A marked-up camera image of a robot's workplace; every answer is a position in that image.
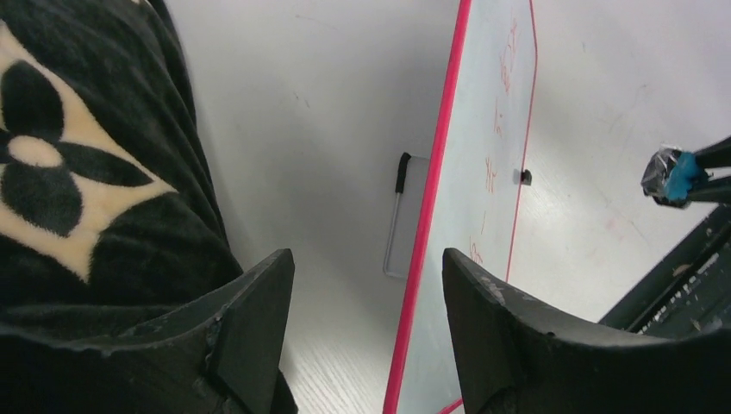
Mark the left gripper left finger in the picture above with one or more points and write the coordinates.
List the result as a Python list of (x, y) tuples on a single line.
[(219, 353)]

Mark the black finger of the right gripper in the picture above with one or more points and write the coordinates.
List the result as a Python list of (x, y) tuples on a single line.
[(712, 189)]

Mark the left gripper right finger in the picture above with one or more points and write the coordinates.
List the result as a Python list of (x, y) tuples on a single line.
[(516, 354)]

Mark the blue whiteboard eraser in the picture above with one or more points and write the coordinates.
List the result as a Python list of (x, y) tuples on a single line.
[(670, 175)]

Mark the red framed whiteboard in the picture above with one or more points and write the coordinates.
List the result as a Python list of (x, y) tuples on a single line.
[(472, 191)]

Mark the black whiteboard clip upper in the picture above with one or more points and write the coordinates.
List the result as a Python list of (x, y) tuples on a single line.
[(526, 177)]

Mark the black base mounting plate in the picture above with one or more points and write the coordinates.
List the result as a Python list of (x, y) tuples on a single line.
[(688, 291)]

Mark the black floral plush blanket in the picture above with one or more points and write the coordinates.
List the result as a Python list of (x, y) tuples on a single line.
[(107, 202)]

